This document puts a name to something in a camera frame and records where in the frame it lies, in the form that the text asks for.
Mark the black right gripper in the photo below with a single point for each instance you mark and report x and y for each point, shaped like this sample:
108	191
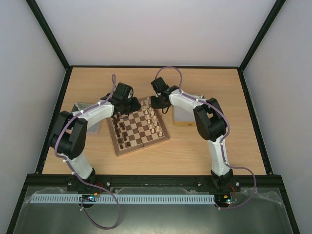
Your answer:
157	103

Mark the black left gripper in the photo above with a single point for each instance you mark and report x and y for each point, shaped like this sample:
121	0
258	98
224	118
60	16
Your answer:
136	106

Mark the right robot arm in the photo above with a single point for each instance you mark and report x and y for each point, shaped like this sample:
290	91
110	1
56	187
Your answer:
210	124

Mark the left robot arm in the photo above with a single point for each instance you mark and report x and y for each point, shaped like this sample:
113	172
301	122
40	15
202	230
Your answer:
68	136

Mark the dark chess pieces group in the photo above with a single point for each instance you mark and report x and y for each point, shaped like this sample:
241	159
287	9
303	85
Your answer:
121	134

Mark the white pieces on board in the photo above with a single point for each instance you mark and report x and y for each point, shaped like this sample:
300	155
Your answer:
148	121

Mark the wooden chess board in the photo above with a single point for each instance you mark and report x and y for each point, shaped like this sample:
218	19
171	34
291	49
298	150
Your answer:
138	130

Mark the gold metal tin tray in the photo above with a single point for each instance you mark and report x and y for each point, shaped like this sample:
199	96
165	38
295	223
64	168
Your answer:
183	114

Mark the light blue slotted cable duct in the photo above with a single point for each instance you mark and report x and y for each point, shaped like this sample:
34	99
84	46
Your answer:
122	199

